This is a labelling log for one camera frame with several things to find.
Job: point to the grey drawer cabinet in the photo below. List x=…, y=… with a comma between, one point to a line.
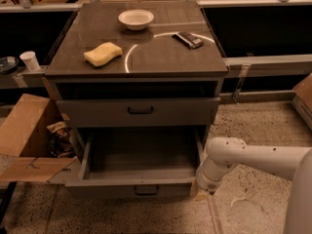
x=153, y=64

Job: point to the cardboard box at right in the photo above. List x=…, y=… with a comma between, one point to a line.
x=302, y=101

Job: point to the dark round lid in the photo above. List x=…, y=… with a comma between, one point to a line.
x=8, y=65

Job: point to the grey top drawer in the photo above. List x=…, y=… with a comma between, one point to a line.
x=87, y=113

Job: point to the yellow sponge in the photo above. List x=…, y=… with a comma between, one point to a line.
x=103, y=54

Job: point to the yellow covered gripper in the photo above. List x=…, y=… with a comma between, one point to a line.
x=206, y=181

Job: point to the dark snack bar packet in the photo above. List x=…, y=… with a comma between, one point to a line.
x=189, y=40

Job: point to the brown cardboard box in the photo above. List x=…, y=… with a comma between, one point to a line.
x=24, y=136

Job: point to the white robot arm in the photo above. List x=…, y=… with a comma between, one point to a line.
x=291, y=163

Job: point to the white bowl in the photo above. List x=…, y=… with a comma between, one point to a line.
x=136, y=19

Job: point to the grey drawer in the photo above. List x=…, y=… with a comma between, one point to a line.
x=87, y=113
x=138, y=162

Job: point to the crumpled snack bag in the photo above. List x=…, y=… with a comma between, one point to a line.
x=60, y=145

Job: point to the white paper cup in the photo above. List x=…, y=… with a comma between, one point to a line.
x=30, y=60

